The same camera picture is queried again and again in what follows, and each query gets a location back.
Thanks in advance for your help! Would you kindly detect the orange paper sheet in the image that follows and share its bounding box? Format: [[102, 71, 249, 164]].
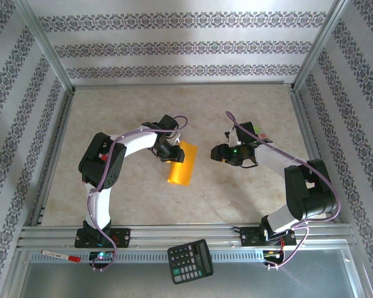
[[167, 140, 199, 187]]

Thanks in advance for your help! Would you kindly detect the grey metal sheet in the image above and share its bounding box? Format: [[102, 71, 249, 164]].
[[17, 248, 361, 298]]

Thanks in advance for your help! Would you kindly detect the black desk calculator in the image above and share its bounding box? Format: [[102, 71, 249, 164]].
[[167, 238, 214, 286]]

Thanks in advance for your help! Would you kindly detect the controller board with LED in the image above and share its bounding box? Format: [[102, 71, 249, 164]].
[[89, 250, 115, 263]]

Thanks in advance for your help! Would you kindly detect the white marker with red cap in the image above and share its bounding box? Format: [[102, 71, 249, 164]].
[[40, 250, 81, 263]]

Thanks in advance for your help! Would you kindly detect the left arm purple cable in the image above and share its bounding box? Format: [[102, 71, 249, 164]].
[[86, 115, 189, 273]]

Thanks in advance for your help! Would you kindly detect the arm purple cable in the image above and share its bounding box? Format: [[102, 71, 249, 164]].
[[225, 111, 342, 271], [86, 115, 189, 273]]

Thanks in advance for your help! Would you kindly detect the aluminium cross rail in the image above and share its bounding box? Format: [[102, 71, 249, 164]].
[[71, 80, 295, 91]]

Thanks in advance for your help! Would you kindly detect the aluminium side rail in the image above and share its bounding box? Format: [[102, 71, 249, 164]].
[[289, 88, 343, 224], [29, 89, 76, 227]]

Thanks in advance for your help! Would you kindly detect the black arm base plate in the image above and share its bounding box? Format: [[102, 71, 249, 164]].
[[239, 226, 297, 248], [74, 228, 132, 248]]

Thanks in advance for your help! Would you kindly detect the slotted grey cable duct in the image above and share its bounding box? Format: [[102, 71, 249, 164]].
[[29, 250, 267, 264]]

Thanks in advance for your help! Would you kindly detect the controller board with wires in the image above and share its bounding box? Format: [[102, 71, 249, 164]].
[[262, 248, 285, 261]]

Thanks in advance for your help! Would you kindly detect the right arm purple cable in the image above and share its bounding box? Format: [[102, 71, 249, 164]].
[[225, 111, 342, 271]]

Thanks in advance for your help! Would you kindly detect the aluminium frame post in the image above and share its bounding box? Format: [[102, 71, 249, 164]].
[[292, 0, 354, 93], [14, 0, 76, 94]]

